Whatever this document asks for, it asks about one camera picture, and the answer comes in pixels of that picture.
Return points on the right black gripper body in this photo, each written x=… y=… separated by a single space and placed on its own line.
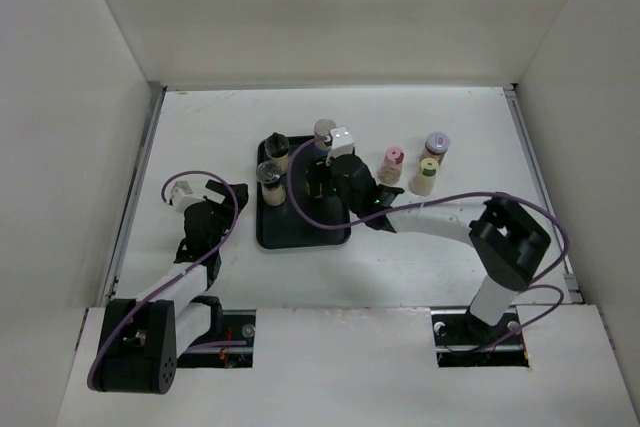
x=353 y=204

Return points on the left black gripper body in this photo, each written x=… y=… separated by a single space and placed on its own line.
x=224 y=215

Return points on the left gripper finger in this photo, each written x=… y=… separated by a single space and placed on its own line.
x=215 y=191
x=236 y=199

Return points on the pink-cap spice bottle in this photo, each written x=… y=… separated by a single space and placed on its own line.
x=390 y=170

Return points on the tall blue-band spice jar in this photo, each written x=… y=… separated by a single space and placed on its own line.
x=322 y=129

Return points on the black grinder-cap spice bottle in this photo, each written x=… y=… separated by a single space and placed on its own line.
x=277 y=150

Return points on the purple-lid spice jar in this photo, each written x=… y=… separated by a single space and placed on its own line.
x=436 y=146

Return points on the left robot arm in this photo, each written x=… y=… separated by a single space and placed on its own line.
x=143 y=338

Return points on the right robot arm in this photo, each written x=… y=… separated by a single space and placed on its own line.
x=509 y=242

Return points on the black plastic tray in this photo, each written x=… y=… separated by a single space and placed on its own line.
x=281 y=227

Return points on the yellow-cap spice bottle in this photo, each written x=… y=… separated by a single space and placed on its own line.
x=423 y=181

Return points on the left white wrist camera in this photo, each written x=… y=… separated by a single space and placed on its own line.
x=181 y=196

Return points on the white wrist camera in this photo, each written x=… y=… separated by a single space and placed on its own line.
x=181 y=196
x=341 y=143

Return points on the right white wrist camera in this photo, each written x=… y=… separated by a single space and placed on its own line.
x=341 y=143

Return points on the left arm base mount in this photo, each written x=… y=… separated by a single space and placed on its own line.
x=208 y=336

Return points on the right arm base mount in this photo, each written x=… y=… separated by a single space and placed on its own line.
x=462 y=341

